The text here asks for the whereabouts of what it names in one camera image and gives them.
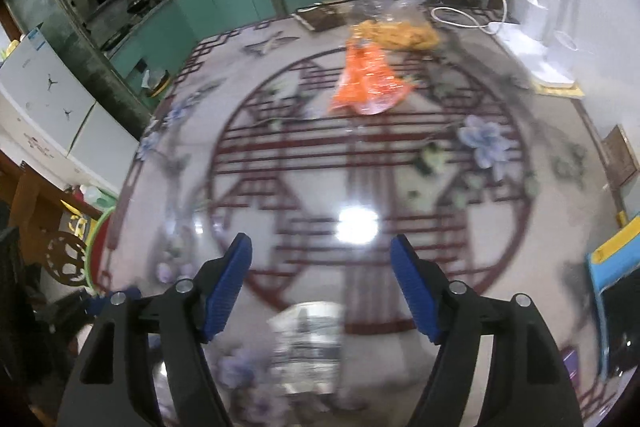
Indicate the orange snack packet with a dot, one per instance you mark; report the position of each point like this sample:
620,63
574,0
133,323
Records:
367,82

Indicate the purple packet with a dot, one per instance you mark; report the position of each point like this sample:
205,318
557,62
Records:
571,364

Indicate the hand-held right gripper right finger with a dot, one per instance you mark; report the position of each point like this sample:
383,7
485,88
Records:
415,287

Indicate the small wooden board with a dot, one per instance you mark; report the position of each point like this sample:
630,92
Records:
622,157

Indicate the teal base cabinet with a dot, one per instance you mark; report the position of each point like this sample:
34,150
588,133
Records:
215,2

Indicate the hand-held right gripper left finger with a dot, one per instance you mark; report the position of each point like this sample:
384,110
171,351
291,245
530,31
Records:
227,287

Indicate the yellow coaster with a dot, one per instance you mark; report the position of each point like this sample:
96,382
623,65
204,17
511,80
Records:
557,89

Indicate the white fridge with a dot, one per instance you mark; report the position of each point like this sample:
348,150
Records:
45,107

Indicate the red basin with green rim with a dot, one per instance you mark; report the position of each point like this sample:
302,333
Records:
100,247

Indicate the carved wooden chair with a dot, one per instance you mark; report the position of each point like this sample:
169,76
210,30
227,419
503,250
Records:
65,257

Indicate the black wok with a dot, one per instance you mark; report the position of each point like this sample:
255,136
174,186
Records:
140,4

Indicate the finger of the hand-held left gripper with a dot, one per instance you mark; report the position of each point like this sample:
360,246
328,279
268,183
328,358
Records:
115,299

